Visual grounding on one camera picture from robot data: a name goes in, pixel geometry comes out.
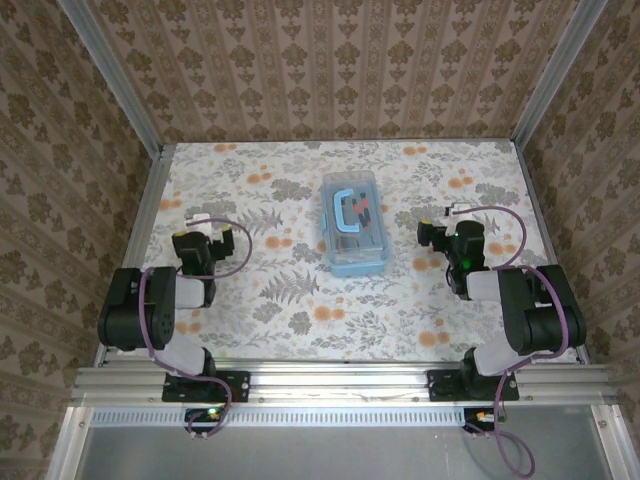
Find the aluminium left side rail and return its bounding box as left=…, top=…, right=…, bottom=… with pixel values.
left=94, top=143, right=176, bottom=369

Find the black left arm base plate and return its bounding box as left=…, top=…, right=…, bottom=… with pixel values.
left=162, top=370, right=251, bottom=403

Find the aluminium frame post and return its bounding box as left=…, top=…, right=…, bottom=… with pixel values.
left=512, top=0, right=609, bottom=146
left=57, top=0, right=164, bottom=156

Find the floral table cloth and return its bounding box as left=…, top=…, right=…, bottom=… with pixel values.
left=119, top=141, right=579, bottom=364

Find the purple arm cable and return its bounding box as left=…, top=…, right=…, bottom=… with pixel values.
left=139, top=218, right=253, bottom=441
left=449, top=204, right=575, bottom=476

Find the black controller board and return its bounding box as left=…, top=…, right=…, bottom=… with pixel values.
left=462, top=407, right=501, bottom=434
left=184, top=407, right=224, bottom=434

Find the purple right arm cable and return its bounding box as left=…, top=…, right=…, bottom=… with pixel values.
left=449, top=204, right=575, bottom=476

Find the slotted grey cable duct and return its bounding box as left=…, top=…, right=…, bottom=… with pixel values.
left=89, top=407, right=469, bottom=429

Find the aluminium front frame rail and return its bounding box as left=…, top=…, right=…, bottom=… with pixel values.
left=69, top=364, right=619, bottom=406

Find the black right controller board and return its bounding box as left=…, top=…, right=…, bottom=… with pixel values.
left=462, top=407, right=501, bottom=434

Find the aluminium right side rail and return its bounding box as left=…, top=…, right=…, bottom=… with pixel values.
left=514, top=142, right=591, bottom=366

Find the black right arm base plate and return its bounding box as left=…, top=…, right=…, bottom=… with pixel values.
left=425, top=368, right=520, bottom=403

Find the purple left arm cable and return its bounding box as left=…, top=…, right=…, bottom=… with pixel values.
left=139, top=218, right=253, bottom=441

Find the blue plastic tool box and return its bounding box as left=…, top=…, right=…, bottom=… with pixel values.
left=319, top=171, right=390, bottom=279

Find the grey metal panel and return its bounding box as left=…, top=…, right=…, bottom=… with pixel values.
left=47, top=404, right=640, bottom=480

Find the aluminium right frame post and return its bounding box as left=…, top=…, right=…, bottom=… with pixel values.
left=512, top=0, right=609, bottom=146

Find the black left controller board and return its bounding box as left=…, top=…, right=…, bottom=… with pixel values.
left=184, top=407, right=224, bottom=434

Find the aluminium left frame post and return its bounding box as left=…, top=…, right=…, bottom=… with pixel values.
left=57, top=0, right=164, bottom=156

